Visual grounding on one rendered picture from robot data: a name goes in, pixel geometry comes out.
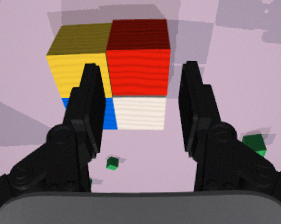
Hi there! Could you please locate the white cube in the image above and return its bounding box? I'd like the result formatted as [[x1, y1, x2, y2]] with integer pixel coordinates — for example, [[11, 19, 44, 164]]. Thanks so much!
[[113, 95, 166, 130]]

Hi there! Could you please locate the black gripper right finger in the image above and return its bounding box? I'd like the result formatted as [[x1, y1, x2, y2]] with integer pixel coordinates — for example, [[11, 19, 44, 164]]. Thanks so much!
[[178, 61, 281, 201]]

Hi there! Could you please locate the blue cube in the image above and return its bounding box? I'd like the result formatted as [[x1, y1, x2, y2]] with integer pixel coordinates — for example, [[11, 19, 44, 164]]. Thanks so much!
[[62, 95, 118, 130]]

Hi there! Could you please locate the red cube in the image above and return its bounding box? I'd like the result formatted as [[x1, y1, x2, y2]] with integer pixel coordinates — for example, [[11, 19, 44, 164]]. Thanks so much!
[[106, 19, 171, 95]]

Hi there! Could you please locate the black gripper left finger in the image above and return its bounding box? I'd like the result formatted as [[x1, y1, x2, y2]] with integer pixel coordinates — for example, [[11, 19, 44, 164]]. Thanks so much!
[[0, 63, 106, 208]]

